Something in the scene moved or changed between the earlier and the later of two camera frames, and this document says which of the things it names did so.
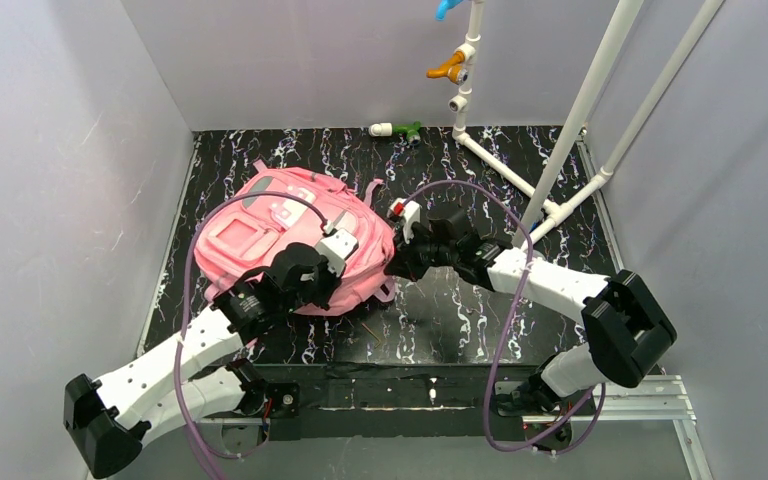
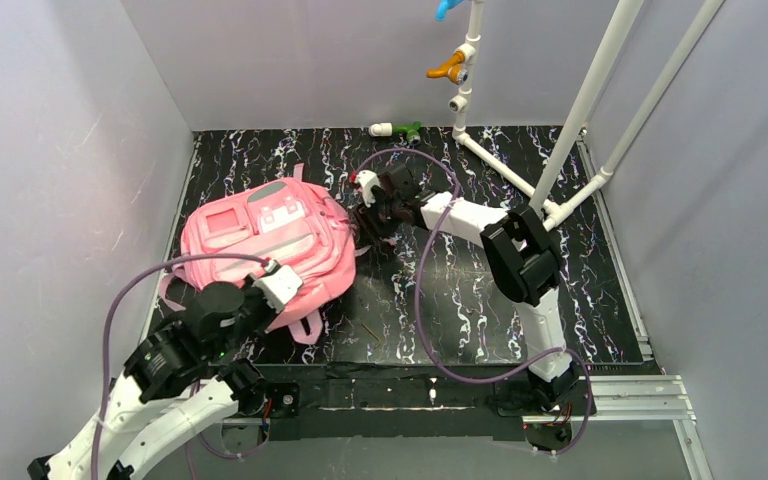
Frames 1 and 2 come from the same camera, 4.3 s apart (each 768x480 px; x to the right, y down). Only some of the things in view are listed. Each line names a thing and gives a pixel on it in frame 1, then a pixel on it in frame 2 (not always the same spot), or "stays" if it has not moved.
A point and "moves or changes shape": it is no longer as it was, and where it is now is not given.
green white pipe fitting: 411,130 stays
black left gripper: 317,281 to 251,312
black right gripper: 412,254 to 371,218
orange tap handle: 450,69 stays
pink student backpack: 256,213 moves or changes shape
